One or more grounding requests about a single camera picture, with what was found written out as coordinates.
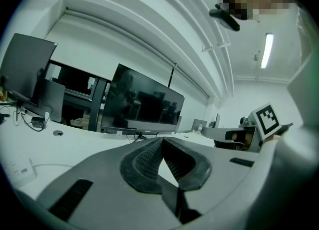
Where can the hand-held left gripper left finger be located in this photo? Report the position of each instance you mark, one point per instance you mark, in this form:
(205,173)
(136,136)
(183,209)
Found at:
(104,174)

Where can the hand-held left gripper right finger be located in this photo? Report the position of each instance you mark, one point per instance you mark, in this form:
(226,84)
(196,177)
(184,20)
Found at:
(224,174)

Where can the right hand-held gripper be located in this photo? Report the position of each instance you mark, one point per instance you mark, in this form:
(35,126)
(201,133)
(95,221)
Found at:
(266,121)

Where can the person's right forearm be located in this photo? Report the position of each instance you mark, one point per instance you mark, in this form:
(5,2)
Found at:
(272,138)

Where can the distant gray monitor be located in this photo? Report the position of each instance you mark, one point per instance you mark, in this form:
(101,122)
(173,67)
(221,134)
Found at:
(199,125)

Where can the black blind pull rod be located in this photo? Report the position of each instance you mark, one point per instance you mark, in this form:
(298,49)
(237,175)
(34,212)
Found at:
(171,76)

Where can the wide black monitor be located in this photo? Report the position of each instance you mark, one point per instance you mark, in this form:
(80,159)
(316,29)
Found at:
(144,101)

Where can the white power strip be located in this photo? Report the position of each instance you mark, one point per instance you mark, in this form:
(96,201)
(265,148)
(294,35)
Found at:
(21,171)

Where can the black power adapter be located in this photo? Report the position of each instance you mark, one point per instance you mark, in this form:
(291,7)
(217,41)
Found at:
(38,122)

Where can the ceiling tube light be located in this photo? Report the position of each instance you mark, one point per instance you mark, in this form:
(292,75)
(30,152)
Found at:
(267,50)

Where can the dark monitor on stand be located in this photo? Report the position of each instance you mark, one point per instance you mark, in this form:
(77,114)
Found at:
(25,67)

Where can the black head-mounted camera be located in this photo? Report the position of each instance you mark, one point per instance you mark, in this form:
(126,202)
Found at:
(224,17)

